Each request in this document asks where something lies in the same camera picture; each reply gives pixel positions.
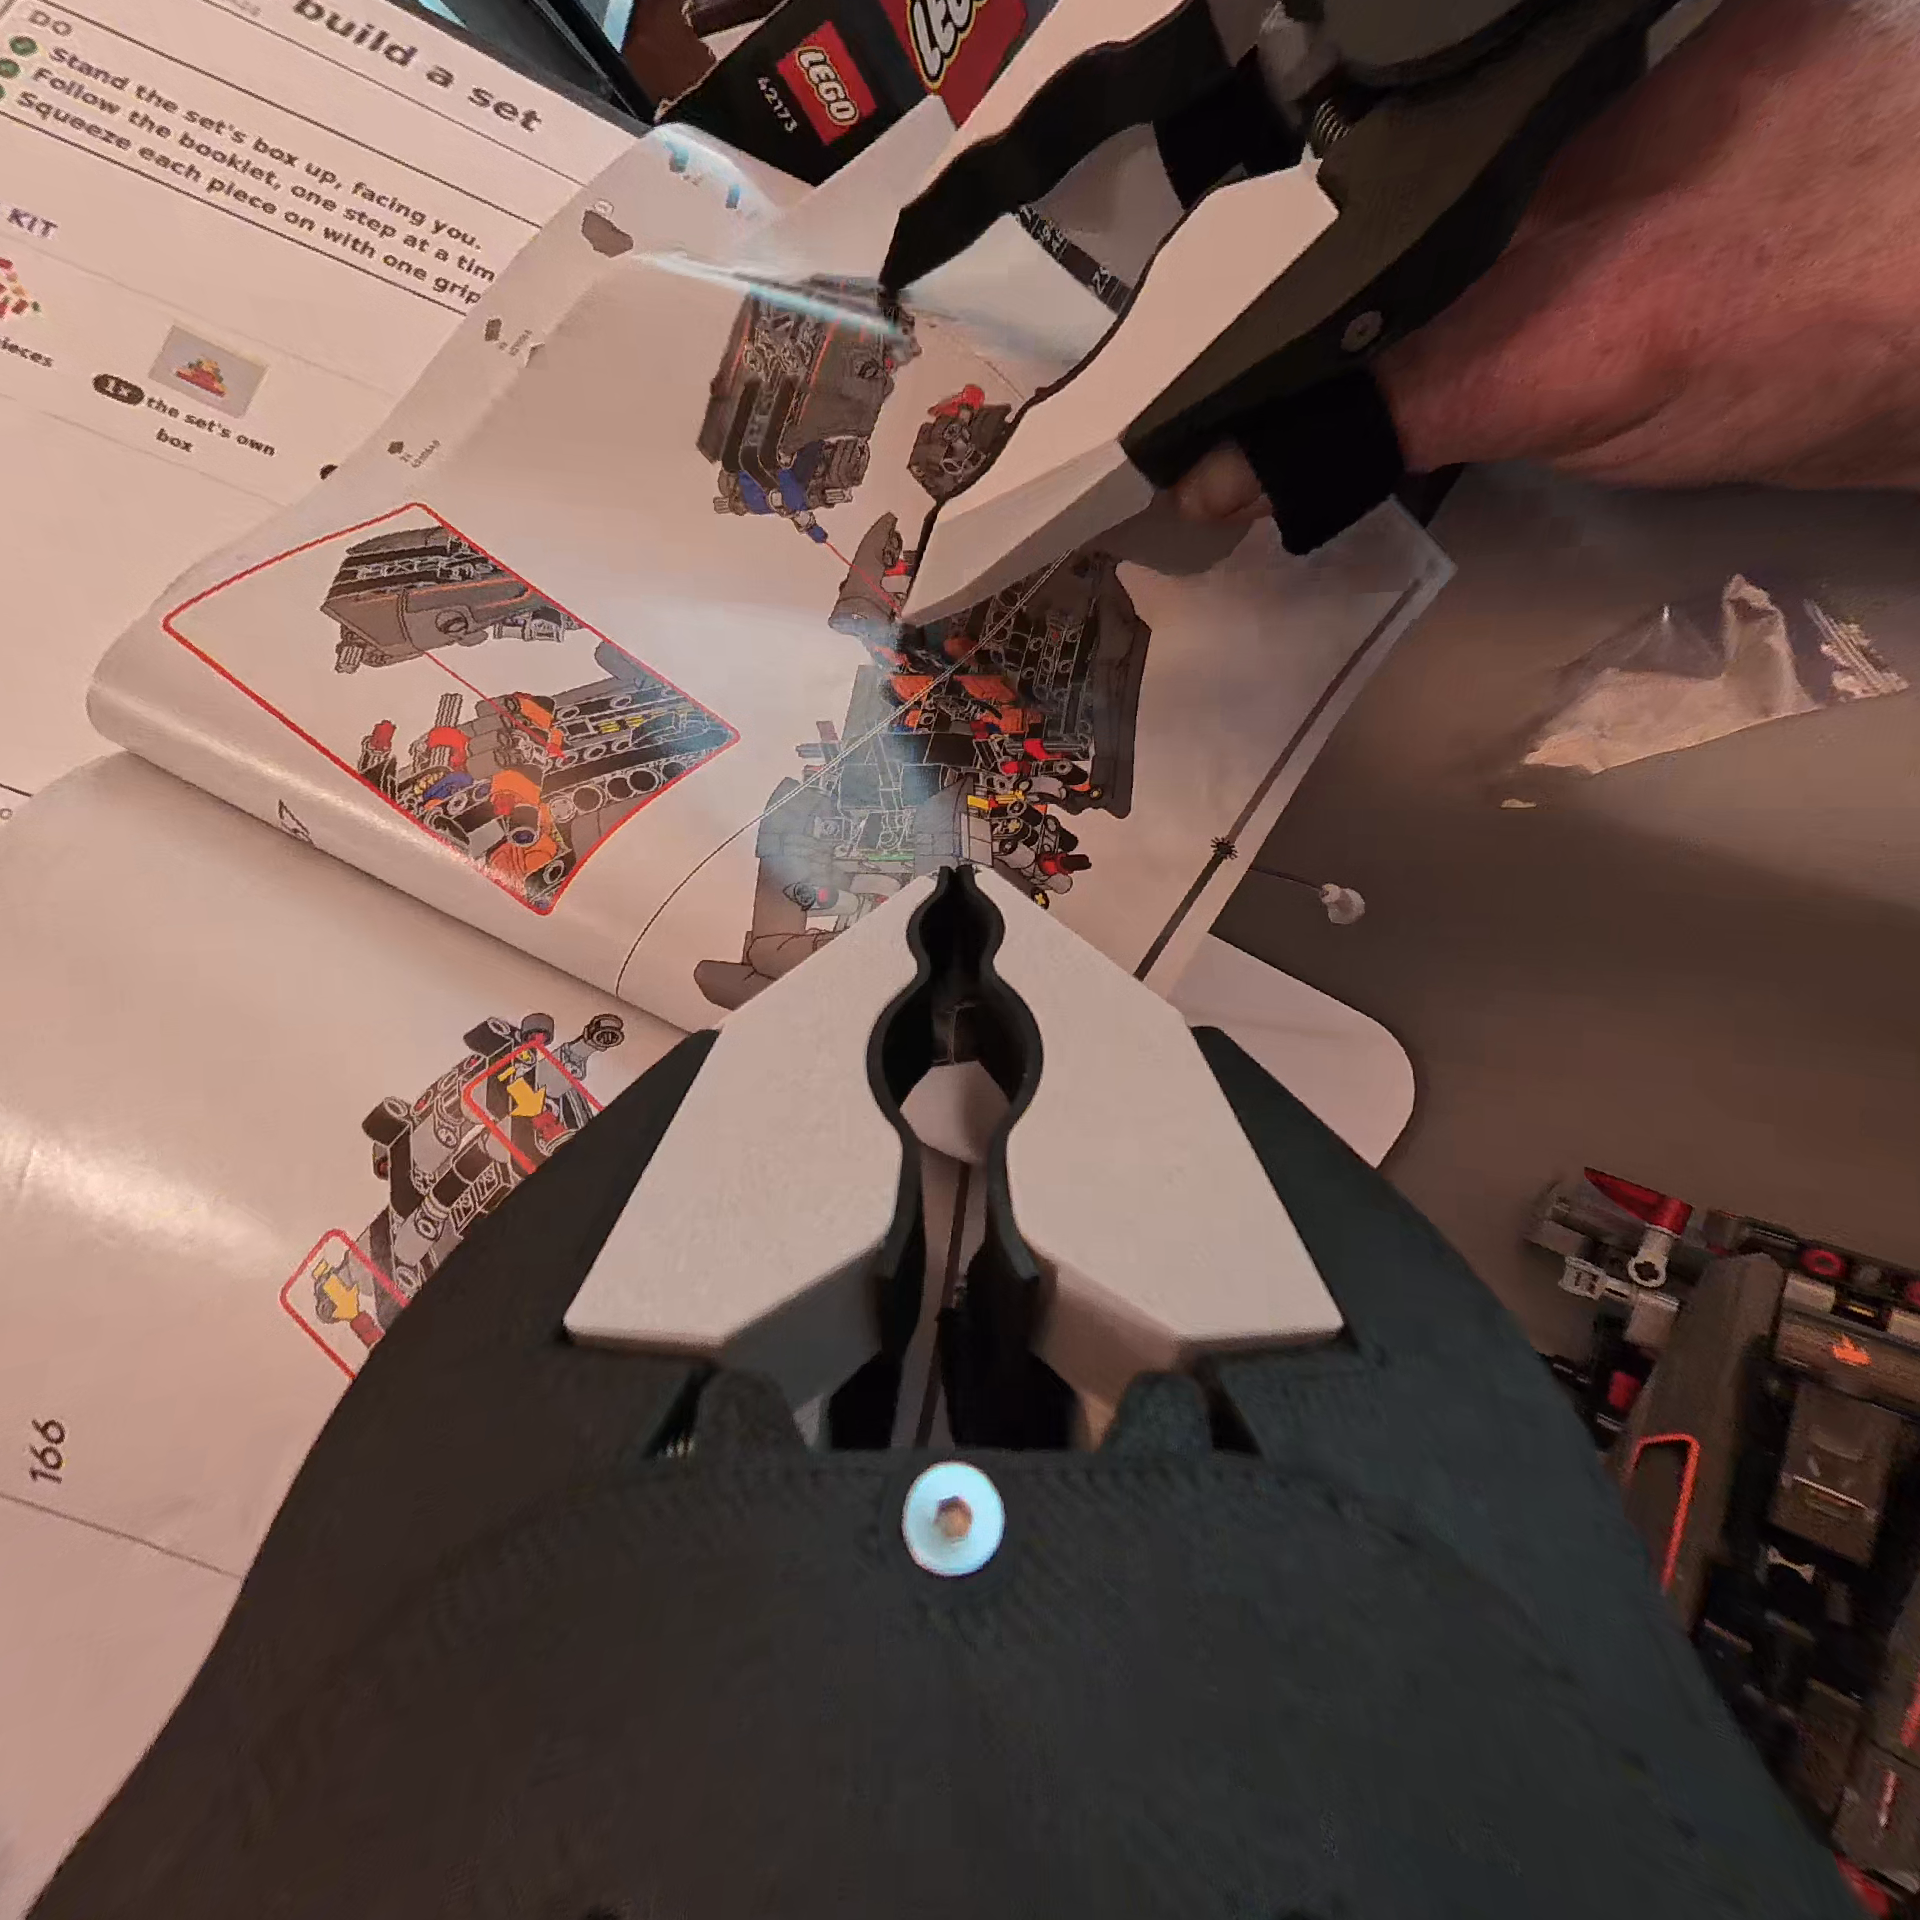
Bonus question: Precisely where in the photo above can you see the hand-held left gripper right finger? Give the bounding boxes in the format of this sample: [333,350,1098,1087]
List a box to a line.
[959,868,1347,1394]

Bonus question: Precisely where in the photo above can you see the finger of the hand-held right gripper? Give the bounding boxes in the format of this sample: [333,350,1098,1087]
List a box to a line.
[875,0,1277,302]
[899,158,1343,625]

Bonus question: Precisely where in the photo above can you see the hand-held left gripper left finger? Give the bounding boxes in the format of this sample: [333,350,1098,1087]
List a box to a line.
[561,868,965,1378]

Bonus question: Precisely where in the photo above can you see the lego instruction booklet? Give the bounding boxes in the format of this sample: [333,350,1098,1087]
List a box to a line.
[0,113,1459,1596]

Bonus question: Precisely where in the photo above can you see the lego car model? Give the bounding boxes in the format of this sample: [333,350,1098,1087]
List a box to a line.
[1527,1168,1920,1905]

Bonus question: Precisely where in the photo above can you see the lego set box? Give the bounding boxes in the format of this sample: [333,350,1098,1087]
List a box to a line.
[622,0,1084,193]

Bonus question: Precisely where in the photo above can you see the person's right hand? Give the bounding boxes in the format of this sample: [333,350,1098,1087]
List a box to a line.
[1166,0,1920,531]

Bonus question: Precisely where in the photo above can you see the white booklet stand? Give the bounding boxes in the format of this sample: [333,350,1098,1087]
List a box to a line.
[1166,930,1418,1175]

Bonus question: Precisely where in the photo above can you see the clear plastic bag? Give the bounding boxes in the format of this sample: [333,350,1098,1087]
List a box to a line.
[1500,570,1909,816]

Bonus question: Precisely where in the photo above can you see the printed instruction sheet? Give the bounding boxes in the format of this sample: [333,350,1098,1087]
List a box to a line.
[0,0,665,800]

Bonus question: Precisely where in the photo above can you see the thin cord with white cap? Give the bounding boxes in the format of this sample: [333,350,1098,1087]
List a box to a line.
[1241,863,1370,929]

